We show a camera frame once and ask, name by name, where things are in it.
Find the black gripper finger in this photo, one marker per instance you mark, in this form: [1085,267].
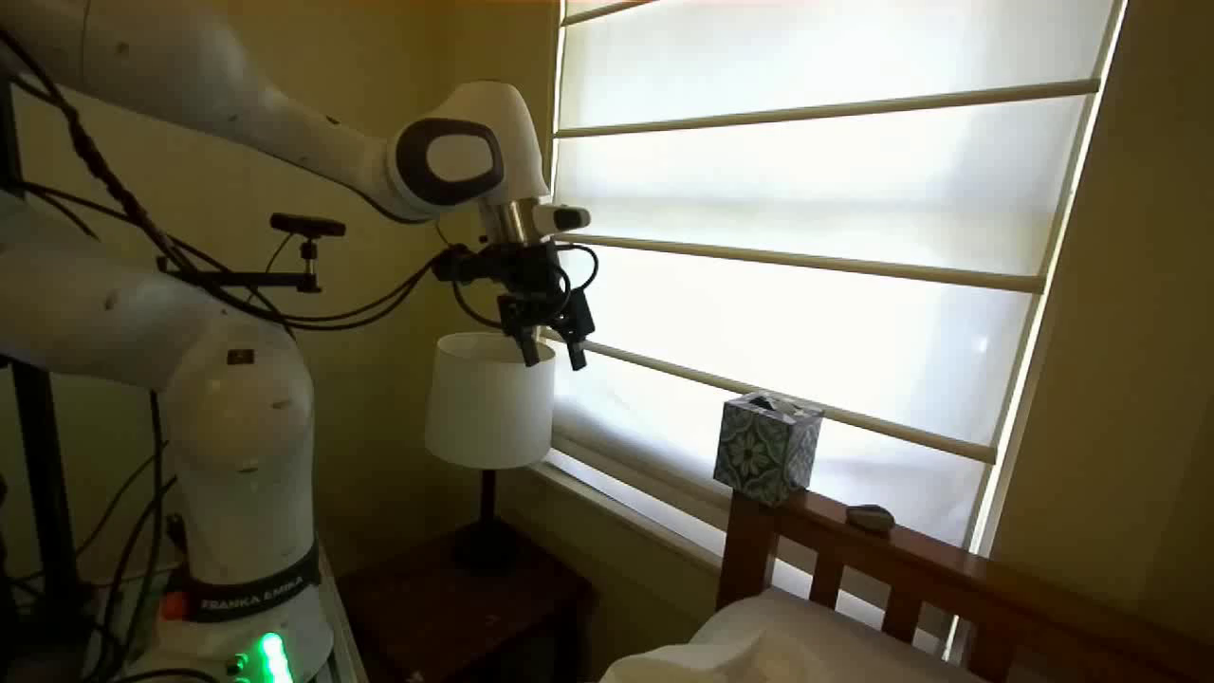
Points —
[524,342]
[574,330]

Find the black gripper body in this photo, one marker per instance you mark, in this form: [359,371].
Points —
[531,284]

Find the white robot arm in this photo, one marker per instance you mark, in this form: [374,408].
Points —
[231,387]

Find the small dark object on headboard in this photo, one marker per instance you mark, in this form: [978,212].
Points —
[870,518]

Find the wooden bed headboard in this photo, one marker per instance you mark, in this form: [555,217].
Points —
[1014,623]

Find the white table lamp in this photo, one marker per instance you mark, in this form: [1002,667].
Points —
[490,408]

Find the blue patterned tissue box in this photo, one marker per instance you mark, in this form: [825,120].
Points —
[766,444]

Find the dark wooden nightstand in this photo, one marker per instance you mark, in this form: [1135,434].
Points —
[431,621]

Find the white roman window blind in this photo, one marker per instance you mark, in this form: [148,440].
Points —
[851,201]

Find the white pillow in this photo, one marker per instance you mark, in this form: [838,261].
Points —
[777,638]

